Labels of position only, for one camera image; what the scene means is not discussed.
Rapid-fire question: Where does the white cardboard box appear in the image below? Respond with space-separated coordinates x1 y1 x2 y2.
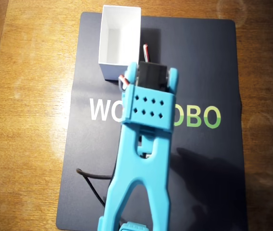
98 4 142 82

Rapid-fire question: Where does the black mat with WOWROBO print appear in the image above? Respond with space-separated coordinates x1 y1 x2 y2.
55 11 250 231

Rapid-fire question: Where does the white red servo wire loop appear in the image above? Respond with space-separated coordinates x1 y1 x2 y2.
142 43 151 62

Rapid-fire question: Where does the black camera cable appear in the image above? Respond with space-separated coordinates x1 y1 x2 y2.
76 168 114 207

